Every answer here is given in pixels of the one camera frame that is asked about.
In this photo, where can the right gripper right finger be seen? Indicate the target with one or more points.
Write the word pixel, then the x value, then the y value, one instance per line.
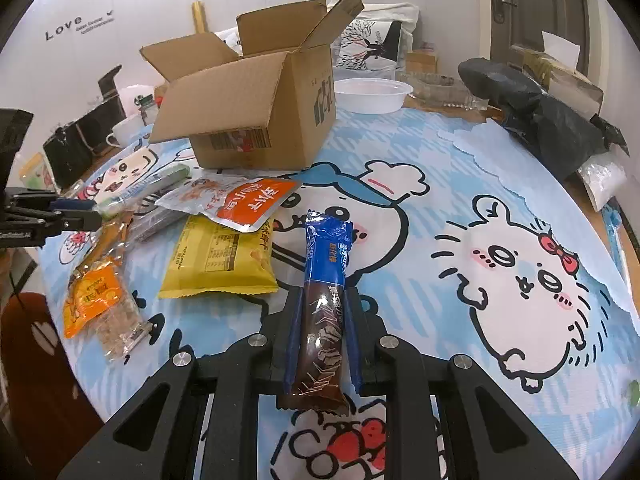
pixel 444 418

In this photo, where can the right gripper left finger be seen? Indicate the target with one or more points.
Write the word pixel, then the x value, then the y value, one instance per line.
pixel 195 417

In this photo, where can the orange clear snack packet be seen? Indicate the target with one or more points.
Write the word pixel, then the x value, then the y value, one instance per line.
pixel 98 298

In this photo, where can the clear seaweed snack packet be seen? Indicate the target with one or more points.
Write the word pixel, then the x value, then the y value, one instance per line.
pixel 143 227

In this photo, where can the blue brown snack bar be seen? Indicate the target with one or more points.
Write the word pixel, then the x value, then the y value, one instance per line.
pixel 312 379

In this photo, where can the yellow snack bag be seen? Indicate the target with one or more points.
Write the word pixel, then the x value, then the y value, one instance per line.
pixel 209 257

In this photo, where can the orange white chicken snack packet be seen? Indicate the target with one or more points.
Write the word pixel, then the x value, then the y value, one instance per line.
pixel 239 203

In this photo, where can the small green snack packet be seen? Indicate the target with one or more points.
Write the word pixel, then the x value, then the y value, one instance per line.
pixel 135 193

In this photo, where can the white ceramic mug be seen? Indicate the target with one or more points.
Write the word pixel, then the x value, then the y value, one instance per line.
pixel 127 131

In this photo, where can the small spice bottle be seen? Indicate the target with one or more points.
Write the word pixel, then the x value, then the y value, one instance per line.
pixel 148 108

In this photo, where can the blue cartoon tablecloth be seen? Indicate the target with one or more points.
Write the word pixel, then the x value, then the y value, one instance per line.
pixel 464 243

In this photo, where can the open cardboard box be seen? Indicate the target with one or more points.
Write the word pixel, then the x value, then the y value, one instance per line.
pixel 269 106

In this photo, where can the black plastic bag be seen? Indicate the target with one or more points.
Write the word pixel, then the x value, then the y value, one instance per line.
pixel 552 131

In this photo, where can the white plastic bowl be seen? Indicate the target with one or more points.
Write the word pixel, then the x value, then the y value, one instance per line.
pixel 371 95

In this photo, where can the tissue box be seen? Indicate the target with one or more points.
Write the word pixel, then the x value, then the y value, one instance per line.
pixel 555 69

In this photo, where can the wooden side box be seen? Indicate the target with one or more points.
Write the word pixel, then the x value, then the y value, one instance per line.
pixel 422 61

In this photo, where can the white black tree cushion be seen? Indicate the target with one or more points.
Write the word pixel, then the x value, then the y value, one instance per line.
pixel 367 45

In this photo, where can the white tote bag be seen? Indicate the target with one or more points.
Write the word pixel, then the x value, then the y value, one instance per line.
pixel 405 12

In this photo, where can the dark brown door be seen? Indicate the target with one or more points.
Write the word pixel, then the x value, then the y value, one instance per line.
pixel 522 23

